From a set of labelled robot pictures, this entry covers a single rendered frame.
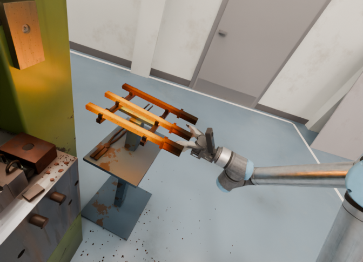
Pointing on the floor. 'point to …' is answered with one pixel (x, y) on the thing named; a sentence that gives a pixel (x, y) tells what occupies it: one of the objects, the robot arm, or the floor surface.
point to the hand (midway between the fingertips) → (181, 131)
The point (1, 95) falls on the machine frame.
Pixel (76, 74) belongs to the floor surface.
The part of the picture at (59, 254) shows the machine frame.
